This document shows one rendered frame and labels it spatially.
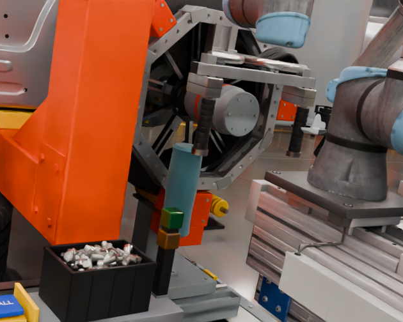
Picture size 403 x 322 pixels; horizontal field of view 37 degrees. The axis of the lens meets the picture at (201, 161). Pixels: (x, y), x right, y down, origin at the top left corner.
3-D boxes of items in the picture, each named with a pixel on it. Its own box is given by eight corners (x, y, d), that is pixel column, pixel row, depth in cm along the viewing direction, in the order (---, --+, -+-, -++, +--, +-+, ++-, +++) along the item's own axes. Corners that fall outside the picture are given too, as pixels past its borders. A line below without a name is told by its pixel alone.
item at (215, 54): (216, 61, 176) (222, 24, 174) (258, 71, 161) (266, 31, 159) (165, 53, 166) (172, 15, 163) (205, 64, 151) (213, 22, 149)
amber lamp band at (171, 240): (169, 243, 140) (172, 227, 139) (178, 249, 137) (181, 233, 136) (155, 244, 137) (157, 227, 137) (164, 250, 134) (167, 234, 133)
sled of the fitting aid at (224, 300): (182, 276, 243) (186, 253, 241) (237, 319, 215) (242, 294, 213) (66, 290, 213) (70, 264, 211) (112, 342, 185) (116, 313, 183)
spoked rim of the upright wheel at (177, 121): (70, 140, 191) (192, 168, 222) (102, 160, 173) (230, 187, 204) (117, -14, 185) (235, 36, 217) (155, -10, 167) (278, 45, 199)
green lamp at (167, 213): (173, 222, 139) (176, 206, 138) (182, 229, 136) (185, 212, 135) (158, 223, 136) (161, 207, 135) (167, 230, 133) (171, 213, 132)
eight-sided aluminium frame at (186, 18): (250, 183, 206) (282, 23, 194) (262, 189, 201) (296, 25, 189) (108, 185, 174) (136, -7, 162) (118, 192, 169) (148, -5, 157)
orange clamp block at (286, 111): (261, 115, 202) (280, 117, 207) (276, 120, 196) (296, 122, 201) (265, 94, 200) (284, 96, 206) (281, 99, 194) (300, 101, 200)
